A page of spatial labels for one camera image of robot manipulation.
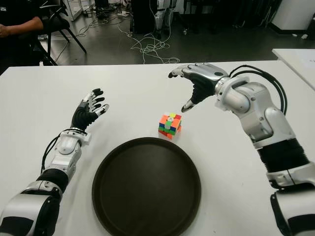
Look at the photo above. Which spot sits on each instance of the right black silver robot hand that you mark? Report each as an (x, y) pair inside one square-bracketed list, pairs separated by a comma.
[(204, 83)]

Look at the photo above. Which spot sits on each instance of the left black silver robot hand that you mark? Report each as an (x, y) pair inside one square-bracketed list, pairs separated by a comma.
[(82, 116)]

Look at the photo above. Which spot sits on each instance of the multicoloured Rubik's cube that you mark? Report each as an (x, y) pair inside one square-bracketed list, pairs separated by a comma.
[(169, 125)]

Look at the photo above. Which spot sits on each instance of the right silver black robot arm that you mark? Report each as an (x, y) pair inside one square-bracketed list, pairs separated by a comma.
[(258, 115)]

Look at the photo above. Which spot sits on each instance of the left silver black robot arm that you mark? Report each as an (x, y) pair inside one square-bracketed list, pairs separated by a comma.
[(65, 145)]

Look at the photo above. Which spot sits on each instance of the dark brown round plate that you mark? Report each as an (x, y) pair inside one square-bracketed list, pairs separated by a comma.
[(147, 191)]

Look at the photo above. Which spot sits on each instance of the silver humanoid robot legs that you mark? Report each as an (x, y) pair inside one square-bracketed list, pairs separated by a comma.
[(159, 18)]

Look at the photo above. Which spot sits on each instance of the black folding chair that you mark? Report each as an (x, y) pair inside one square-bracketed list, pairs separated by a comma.
[(59, 23)]

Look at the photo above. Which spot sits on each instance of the white side table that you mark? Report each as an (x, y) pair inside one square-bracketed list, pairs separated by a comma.
[(300, 64)]

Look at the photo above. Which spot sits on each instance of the white glass display case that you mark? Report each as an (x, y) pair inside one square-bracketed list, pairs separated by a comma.
[(73, 12)]

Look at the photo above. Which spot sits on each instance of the white cabinet with black base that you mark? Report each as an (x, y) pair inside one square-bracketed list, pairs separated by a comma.
[(292, 14)]

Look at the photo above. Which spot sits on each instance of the seated person in black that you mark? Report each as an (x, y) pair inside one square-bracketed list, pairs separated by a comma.
[(14, 14)]

